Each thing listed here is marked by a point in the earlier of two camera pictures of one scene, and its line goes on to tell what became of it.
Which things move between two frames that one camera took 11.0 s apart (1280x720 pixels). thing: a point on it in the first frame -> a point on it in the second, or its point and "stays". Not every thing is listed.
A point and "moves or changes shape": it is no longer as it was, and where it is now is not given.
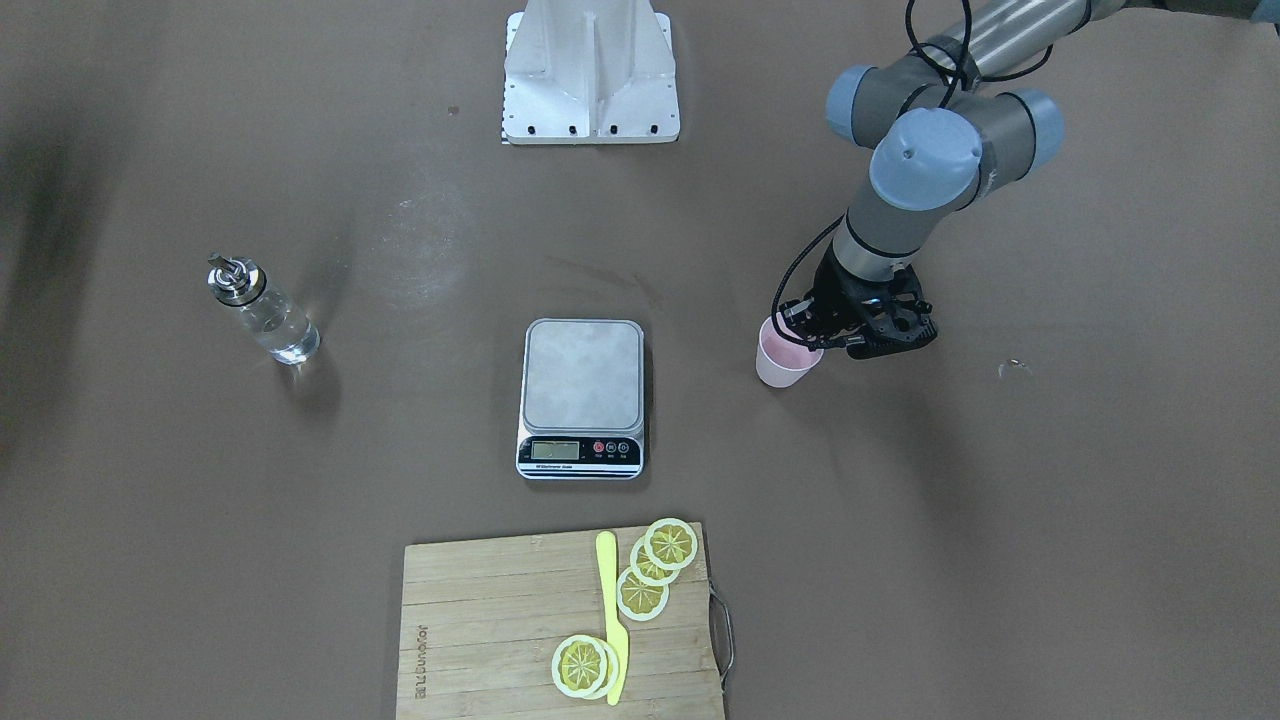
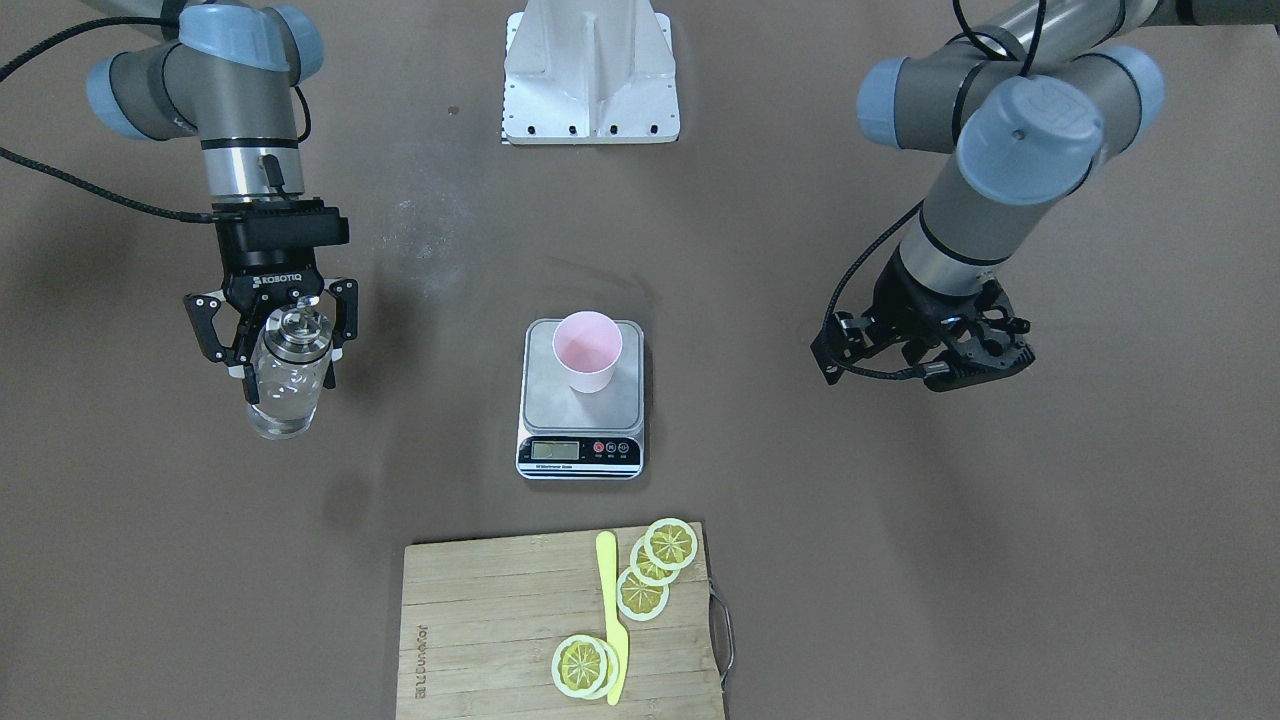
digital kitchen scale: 583,400 stays
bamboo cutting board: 480,622 stays
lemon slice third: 640,601 stays
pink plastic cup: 780,361 -> 587,344
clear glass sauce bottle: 286,333 moves or changes shape
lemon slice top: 671,544 stays
